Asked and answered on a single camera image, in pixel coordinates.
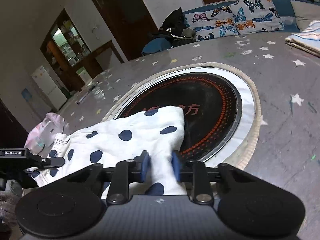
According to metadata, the white navy polka dot garment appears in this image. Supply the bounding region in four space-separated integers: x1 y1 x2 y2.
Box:
31 106 186 195

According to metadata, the round black induction cooker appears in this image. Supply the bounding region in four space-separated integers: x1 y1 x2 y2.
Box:
104 62 261 169

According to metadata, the white refrigerator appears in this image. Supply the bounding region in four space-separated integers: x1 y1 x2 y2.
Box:
31 66 67 110

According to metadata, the wooden display cabinet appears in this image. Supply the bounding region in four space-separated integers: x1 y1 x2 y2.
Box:
40 9 124 92

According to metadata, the grey star tablecloth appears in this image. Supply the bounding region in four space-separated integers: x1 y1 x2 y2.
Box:
59 32 319 239

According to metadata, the black bag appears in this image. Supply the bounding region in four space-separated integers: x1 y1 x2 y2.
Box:
157 7 196 47

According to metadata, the dark wooden door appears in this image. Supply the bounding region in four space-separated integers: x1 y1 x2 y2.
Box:
92 0 158 61

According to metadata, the butterfly print pillow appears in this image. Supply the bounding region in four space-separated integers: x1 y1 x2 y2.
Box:
184 0 284 41

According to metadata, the folded blue striped cloth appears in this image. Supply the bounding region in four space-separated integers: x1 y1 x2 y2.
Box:
285 20 320 57

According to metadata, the blue sofa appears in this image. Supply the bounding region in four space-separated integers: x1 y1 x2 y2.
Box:
141 0 320 55

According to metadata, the grey cushion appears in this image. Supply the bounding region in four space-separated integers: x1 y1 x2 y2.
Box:
291 1 320 31

